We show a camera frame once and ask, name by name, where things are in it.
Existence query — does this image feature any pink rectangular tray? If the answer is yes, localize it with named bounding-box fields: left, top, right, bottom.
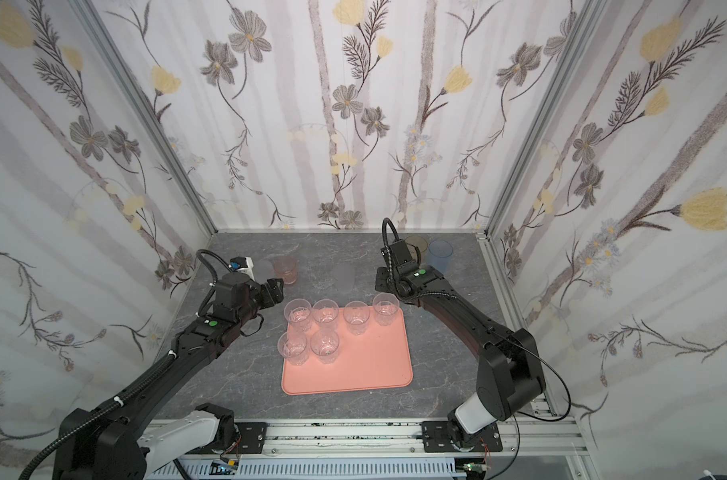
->
left=281, top=312, right=413, bottom=395

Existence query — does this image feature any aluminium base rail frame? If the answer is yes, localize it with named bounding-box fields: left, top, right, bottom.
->
left=139, top=413, right=599, bottom=479

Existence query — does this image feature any yellow tinted cup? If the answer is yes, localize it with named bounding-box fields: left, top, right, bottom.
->
left=405, top=235, right=429, bottom=265

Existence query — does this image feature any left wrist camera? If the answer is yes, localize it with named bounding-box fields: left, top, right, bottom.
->
left=229, top=256, right=254, bottom=280

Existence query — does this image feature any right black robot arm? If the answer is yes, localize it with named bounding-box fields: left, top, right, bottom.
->
left=375, top=239, right=547, bottom=448

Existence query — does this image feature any clear faceted glass one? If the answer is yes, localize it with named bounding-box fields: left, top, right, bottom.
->
left=310, top=328, right=340, bottom=364

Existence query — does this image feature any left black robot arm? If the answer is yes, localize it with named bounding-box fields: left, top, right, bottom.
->
left=19, top=272, right=284, bottom=479

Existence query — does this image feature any frosted cup centre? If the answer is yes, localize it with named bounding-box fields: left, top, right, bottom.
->
left=331, top=263, right=355, bottom=293

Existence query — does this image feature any clear faceted glass five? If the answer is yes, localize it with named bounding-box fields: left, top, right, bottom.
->
left=311, top=299, right=339, bottom=330

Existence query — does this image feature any clear faceted glass four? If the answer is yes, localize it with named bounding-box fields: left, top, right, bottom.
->
left=343, top=300, right=371, bottom=336

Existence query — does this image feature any clear faceted glass six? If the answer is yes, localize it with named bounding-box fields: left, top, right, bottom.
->
left=283, top=298, right=313, bottom=332

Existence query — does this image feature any white slotted cable duct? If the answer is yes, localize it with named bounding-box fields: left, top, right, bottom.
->
left=180, top=458, right=467, bottom=479

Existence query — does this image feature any clear faceted glass two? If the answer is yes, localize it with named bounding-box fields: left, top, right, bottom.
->
left=277, top=330, right=309, bottom=366

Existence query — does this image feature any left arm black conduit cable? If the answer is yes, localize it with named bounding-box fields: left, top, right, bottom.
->
left=17, top=353, right=178, bottom=480

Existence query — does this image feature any clear faceted glass three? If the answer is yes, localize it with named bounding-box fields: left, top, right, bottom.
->
left=373, top=292, right=401, bottom=327

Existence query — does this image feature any blue tinted cup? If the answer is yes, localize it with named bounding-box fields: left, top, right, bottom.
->
left=427, top=239, right=453, bottom=274

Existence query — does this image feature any pink tinted cup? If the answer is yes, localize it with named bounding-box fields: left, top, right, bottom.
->
left=272, top=256, right=298, bottom=285

